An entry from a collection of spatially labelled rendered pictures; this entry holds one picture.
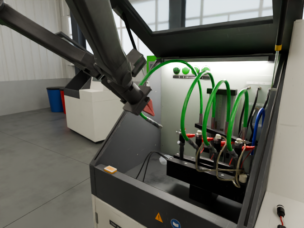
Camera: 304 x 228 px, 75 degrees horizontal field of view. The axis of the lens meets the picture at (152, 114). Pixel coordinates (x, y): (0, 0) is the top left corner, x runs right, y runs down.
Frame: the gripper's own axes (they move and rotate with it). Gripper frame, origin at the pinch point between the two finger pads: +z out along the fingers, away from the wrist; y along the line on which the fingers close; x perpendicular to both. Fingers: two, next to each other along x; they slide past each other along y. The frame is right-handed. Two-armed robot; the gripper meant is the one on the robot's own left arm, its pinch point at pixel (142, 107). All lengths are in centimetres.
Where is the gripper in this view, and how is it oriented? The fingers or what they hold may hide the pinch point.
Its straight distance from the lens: 83.9
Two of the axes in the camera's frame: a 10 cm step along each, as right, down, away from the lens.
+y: -2.2, 0.0, 9.8
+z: 7.6, 6.3, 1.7
